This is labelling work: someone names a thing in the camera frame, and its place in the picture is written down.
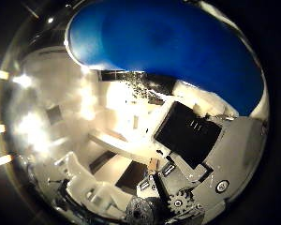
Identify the green leafy plant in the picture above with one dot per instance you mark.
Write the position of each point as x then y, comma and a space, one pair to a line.
140, 90

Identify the black framed window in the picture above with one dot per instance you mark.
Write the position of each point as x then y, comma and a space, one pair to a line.
110, 75

